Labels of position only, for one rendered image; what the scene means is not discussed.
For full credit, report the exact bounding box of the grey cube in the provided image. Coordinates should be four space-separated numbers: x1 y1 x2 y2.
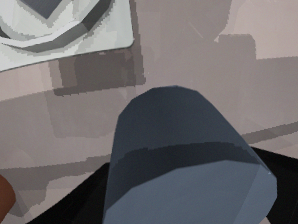
20 0 61 19

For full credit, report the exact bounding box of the blue cylinder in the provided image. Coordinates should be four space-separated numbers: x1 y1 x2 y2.
102 85 278 224

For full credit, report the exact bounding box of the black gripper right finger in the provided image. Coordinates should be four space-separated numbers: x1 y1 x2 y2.
250 145 298 224

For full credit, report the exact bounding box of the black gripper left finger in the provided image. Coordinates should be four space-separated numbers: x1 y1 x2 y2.
27 163 110 224

